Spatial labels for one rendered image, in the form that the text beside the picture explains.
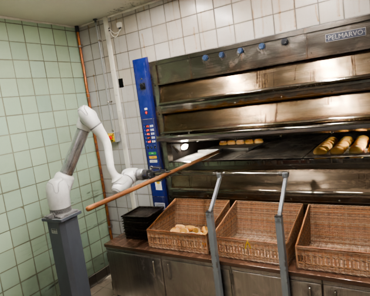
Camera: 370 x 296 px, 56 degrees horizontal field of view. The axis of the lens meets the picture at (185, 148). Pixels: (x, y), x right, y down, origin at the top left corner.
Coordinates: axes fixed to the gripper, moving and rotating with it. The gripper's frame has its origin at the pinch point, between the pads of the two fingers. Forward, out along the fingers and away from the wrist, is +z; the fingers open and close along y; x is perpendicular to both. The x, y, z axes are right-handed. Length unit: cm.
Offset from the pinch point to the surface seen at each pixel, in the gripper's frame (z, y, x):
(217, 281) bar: 37, 74, 9
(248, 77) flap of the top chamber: 52, -63, -52
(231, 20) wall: 44, -108, -51
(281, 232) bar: 86, 34, 10
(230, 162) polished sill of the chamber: 29, 3, -51
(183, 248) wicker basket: 5, 59, -3
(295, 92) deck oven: 86, -48, -51
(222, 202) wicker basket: 20, 37, -48
